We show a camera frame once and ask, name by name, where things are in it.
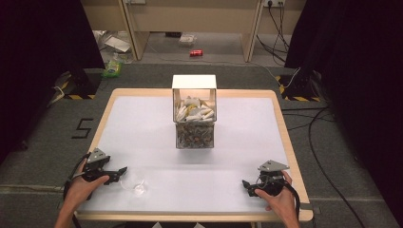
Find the person's left hand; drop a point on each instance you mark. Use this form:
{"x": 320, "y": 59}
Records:
{"x": 80, "y": 190}

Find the green packet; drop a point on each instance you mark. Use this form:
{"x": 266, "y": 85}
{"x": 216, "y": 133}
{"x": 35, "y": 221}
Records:
{"x": 111, "y": 69}

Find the yellow black striped stand base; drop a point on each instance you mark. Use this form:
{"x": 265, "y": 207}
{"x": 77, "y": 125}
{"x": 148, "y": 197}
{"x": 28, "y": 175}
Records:
{"x": 299, "y": 88}
{"x": 77, "y": 87}

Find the clear dispenser box white lid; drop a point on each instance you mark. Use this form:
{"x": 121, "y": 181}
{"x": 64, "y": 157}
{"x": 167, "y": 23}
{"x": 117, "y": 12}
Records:
{"x": 194, "y": 110}

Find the clear plastic cup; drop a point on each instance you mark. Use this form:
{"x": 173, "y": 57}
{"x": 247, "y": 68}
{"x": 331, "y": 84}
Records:
{"x": 137, "y": 186}

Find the white table mat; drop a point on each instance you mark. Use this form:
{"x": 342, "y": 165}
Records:
{"x": 190, "y": 164}

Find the person's right hand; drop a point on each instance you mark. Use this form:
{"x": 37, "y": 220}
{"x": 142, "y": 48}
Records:
{"x": 280, "y": 202}

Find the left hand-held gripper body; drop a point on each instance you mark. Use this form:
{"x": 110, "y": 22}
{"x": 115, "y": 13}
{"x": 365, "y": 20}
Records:
{"x": 95, "y": 164}

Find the beige wooden desk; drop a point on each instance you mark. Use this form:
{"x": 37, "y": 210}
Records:
{"x": 196, "y": 15}

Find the red drink can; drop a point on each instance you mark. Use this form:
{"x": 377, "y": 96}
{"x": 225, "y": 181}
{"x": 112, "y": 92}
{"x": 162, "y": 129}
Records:
{"x": 196, "y": 53}

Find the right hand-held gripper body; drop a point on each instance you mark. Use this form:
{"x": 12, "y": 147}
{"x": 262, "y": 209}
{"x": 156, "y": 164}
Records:
{"x": 272, "y": 182}

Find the white wall socket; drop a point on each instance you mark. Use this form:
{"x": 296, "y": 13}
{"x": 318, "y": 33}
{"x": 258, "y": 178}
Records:
{"x": 274, "y": 3}

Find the white plastic bag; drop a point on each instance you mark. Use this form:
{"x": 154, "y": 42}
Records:
{"x": 187, "y": 40}

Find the black curtain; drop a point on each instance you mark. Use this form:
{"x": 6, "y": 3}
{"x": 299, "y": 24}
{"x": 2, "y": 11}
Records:
{"x": 34, "y": 63}
{"x": 358, "y": 79}

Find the pile of dark mixed bits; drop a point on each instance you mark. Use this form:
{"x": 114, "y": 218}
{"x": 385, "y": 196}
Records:
{"x": 195, "y": 134}

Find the pile of white packets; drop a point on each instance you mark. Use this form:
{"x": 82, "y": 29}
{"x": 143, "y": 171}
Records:
{"x": 194, "y": 110}

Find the wooden table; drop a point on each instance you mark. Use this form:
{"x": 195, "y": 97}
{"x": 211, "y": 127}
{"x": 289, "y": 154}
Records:
{"x": 290, "y": 126}

